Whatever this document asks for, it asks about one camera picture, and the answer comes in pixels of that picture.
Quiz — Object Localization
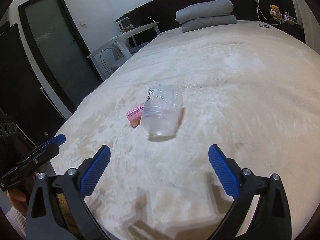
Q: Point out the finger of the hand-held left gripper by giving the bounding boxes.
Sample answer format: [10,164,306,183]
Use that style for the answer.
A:
[41,134,66,148]
[24,143,60,168]

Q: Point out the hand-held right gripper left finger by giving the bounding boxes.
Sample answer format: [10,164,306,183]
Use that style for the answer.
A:
[25,144,111,240]

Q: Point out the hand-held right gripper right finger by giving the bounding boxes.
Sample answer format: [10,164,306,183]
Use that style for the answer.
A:
[207,144,293,240]

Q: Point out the pink drink carton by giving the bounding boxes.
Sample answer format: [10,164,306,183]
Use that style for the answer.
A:
[126,103,145,128]

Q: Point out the person's left forearm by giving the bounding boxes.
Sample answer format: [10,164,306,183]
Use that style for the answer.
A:
[10,206,27,240]

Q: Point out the person's left hand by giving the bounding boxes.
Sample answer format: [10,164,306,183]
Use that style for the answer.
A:
[7,171,39,217]

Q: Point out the mustard fuzzy cloth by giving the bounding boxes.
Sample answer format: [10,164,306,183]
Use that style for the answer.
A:
[56,192,80,233]

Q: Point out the black cabinet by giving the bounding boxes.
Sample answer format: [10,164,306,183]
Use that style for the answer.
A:
[0,23,73,140]

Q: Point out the clear plastic cup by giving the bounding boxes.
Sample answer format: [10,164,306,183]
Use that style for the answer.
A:
[140,84,185,142]

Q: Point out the frosted glass door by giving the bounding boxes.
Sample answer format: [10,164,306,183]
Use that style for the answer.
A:
[18,0,104,108]

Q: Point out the clear chair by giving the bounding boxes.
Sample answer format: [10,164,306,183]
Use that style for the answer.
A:
[100,47,125,77]

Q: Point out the white desk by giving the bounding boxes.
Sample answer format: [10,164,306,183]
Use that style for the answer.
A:
[87,21,160,80]

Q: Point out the small desk appliance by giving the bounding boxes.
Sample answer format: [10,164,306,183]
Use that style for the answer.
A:
[116,17,133,33]

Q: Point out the grey pillow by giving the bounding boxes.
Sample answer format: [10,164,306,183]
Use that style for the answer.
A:
[182,15,238,33]

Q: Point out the folded grey duvet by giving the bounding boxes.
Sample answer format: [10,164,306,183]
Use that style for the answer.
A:
[175,0,234,24]

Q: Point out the cluster of small bottles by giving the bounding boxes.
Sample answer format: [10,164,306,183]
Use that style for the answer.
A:
[280,11,300,27]

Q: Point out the brown teddy bear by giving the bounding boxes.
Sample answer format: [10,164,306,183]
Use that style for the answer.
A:
[269,4,282,22]

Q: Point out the white charger cable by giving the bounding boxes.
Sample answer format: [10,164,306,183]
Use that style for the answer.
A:
[254,0,282,26]

